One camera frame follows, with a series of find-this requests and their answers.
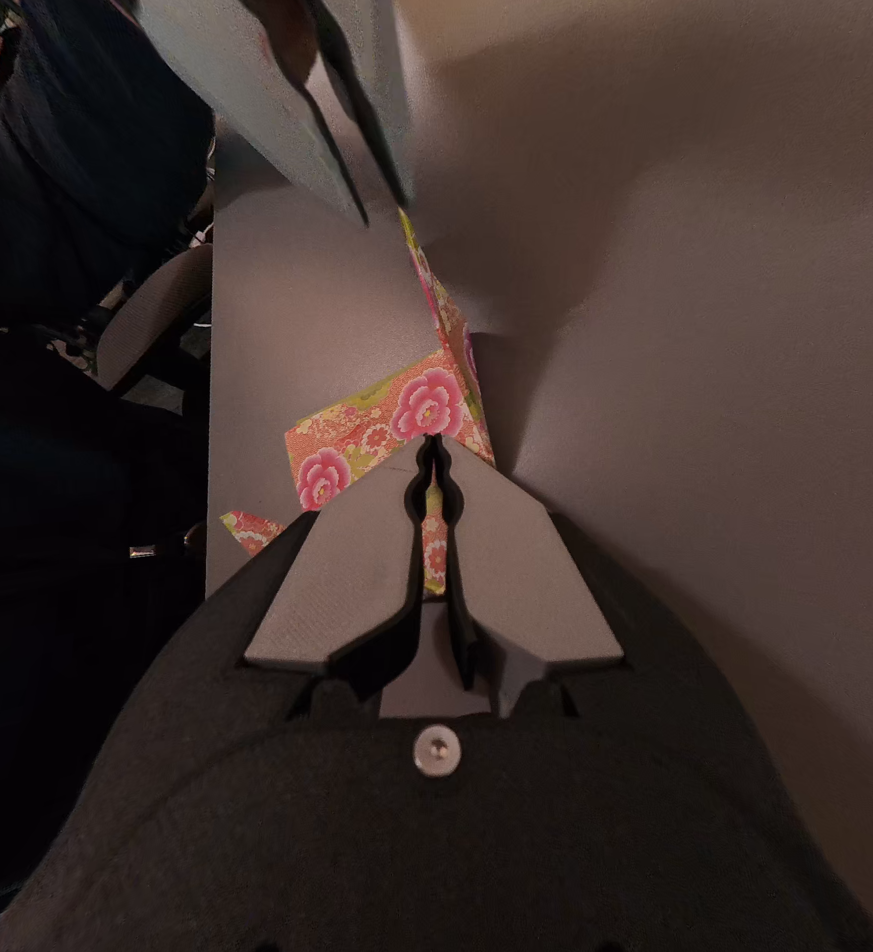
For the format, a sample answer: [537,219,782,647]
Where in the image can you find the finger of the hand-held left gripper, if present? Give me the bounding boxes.
[306,0,416,209]
[139,0,372,229]

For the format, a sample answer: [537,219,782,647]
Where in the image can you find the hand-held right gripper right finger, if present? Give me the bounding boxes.
[433,436,625,719]

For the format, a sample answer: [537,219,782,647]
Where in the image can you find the person's dark clothed torso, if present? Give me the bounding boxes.
[0,0,218,916]

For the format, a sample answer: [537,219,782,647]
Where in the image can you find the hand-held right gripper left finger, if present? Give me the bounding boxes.
[243,437,439,702]

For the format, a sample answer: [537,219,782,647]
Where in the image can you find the grey office chair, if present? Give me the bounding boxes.
[50,244,216,399]

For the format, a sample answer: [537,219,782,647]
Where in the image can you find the floral origami paper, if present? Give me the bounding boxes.
[219,207,498,597]

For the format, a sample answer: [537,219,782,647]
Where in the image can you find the metal badge reel clip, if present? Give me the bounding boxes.
[128,521,208,560]

